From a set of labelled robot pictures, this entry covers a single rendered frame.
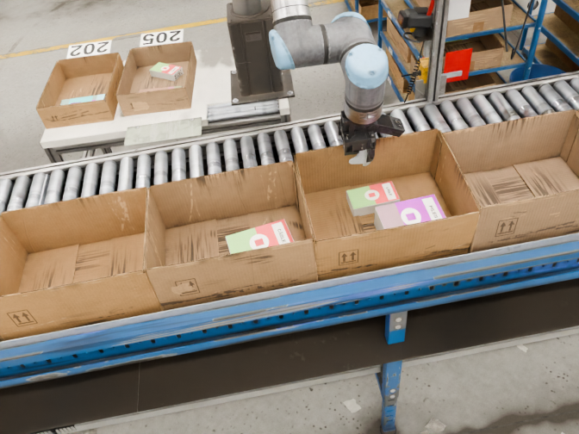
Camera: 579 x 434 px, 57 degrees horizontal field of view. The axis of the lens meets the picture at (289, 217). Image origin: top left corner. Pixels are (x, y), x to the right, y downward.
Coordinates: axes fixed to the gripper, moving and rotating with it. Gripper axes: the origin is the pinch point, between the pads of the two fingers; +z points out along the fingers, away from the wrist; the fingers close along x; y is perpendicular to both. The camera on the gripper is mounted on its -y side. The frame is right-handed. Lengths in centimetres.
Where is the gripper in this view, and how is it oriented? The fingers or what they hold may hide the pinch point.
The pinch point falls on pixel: (366, 160)
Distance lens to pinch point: 148.1
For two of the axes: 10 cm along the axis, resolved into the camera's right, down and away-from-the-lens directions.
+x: 1.8, 8.4, -5.1
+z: 0.6, 5.1, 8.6
